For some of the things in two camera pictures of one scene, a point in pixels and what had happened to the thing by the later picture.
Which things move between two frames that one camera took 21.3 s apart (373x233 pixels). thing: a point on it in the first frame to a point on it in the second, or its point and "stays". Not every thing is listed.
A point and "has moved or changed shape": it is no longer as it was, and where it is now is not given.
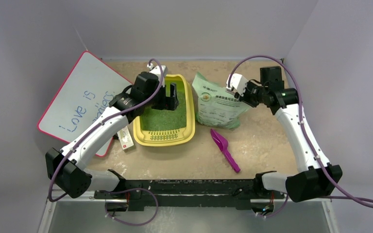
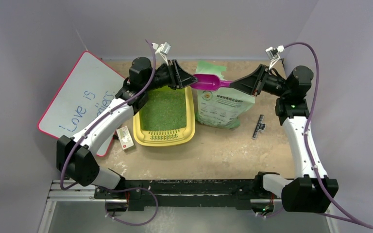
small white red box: (125, 138) stays
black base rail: (188, 194) stays
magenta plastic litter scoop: (222, 143) to (209, 82)
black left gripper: (167, 103) to (178, 78)
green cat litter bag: (217, 107) has moved or changed shape
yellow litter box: (160, 128) stays
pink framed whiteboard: (84, 96) stays
